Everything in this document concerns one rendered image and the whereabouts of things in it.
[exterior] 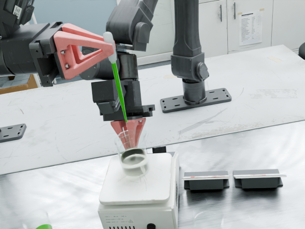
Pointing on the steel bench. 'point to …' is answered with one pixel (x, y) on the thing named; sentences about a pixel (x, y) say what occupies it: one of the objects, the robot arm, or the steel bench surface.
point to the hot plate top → (138, 183)
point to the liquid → (119, 89)
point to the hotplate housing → (145, 210)
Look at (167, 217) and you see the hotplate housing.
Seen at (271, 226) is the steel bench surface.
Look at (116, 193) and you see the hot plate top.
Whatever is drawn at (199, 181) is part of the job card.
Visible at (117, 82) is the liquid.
